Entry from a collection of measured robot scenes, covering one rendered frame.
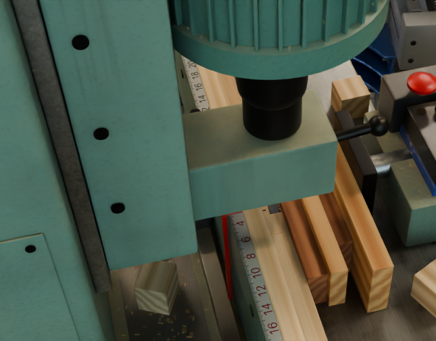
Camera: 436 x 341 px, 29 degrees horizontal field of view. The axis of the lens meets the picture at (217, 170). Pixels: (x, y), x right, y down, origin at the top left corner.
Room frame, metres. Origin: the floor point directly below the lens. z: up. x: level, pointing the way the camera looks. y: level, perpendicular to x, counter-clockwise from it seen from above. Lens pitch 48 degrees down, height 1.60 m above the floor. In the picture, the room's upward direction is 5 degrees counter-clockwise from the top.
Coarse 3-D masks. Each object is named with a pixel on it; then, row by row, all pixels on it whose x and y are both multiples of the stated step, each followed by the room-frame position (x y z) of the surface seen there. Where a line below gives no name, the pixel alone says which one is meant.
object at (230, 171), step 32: (192, 128) 0.53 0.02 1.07; (224, 128) 0.52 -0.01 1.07; (320, 128) 0.51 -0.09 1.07; (192, 160) 0.49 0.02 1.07; (224, 160) 0.48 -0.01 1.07; (256, 160) 0.49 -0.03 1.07; (288, 160) 0.49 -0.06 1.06; (320, 160) 0.49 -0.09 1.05; (192, 192) 0.48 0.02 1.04; (224, 192) 0.48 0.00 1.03; (256, 192) 0.49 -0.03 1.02; (288, 192) 0.49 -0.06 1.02; (320, 192) 0.49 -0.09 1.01
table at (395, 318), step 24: (336, 72) 0.77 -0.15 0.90; (360, 120) 0.68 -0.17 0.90; (384, 216) 0.54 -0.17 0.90; (384, 240) 0.51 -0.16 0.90; (408, 264) 0.48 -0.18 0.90; (240, 288) 0.48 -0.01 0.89; (408, 288) 0.45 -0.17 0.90; (336, 312) 0.43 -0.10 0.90; (360, 312) 0.43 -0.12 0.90; (384, 312) 0.43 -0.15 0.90; (408, 312) 0.43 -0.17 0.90; (336, 336) 0.41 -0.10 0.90; (360, 336) 0.40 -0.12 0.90; (384, 336) 0.40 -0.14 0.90; (408, 336) 0.40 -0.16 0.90; (432, 336) 0.40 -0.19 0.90
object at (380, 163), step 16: (336, 112) 0.61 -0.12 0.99; (336, 128) 0.60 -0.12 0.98; (352, 144) 0.56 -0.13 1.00; (352, 160) 0.55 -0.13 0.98; (368, 160) 0.54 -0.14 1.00; (384, 160) 0.57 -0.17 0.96; (400, 160) 0.57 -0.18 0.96; (368, 176) 0.52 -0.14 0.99; (384, 176) 0.56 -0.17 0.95; (368, 192) 0.52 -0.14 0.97; (368, 208) 0.52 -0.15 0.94
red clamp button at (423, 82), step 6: (420, 72) 0.62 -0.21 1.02; (426, 72) 0.62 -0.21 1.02; (408, 78) 0.62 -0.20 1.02; (414, 78) 0.61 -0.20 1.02; (420, 78) 0.61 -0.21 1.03; (426, 78) 0.61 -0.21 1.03; (432, 78) 0.61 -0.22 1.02; (408, 84) 0.61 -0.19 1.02; (414, 84) 0.61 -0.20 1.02; (420, 84) 0.61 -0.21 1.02; (426, 84) 0.60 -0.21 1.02; (432, 84) 0.60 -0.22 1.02; (414, 90) 0.60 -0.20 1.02; (420, 90) 0.60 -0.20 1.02; (426, 90) 0.60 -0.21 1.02; (432, 90) 0.60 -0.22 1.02
